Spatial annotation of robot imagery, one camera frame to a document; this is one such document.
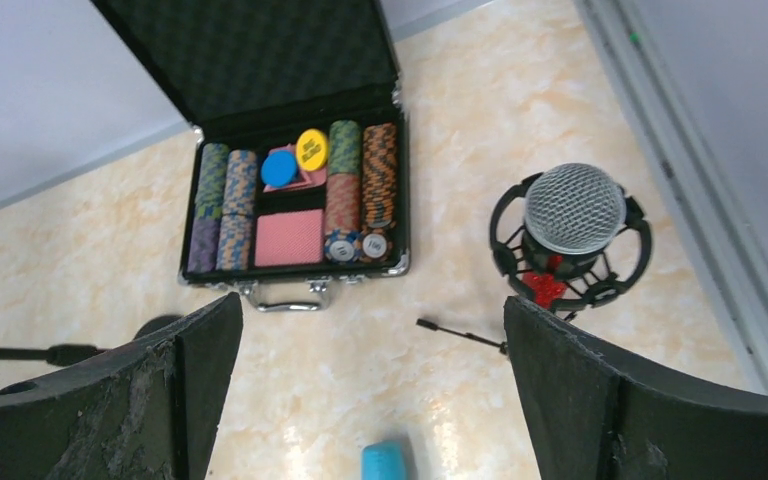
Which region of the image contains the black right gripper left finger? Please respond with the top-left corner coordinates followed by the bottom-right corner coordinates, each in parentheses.
top-left (0, 293), bottom-right (243, 479)

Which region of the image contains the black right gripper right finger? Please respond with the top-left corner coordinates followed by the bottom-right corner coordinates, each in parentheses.
top-left (504, 296), bottom-right (768, 479)

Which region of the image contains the round base clip mic stand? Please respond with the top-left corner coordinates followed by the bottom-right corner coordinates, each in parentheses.
top-left (0, 314), bottom-right (183, 370)

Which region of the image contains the shock mount tripod mic stand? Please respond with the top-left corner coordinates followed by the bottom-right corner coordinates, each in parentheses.
top-left (415, 173), bottom-right (654, 356)

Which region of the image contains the red glitter microphone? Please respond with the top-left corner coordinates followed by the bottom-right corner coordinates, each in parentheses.
top-left (523, 163), bottom-right (626, 309)

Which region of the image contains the cyan toy microphone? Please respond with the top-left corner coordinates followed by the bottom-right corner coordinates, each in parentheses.
top-left (360, 439), bottom-right (410, 480)

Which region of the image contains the blue orange chip stack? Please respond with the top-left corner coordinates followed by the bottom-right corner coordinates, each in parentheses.
top-left (216, 150), bottom-right (257, 271)

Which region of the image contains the purple green chip stack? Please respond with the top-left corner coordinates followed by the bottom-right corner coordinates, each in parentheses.
top-left (187, 143), bottom-right (230, 273)

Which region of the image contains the blue dealer chip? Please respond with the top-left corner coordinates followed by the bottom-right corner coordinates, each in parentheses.
top-left (260, 150), bottom-right (298, 189)

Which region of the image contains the green red chip stack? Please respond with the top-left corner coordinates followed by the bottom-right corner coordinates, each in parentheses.
top-left (324, 120), bottom-right (362, 264)

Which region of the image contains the black poker chip case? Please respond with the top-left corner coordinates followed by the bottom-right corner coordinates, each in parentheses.
top-left (96, 1), bottom-right (411, 311)

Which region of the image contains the yellow dealer chip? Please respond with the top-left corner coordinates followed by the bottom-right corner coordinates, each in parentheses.
top-left (296, 128), bottom-right (329, 172)

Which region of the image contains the orange black chip stack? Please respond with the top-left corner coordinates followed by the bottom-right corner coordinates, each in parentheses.
top-left (360, 123), bottom-right (398, 263)

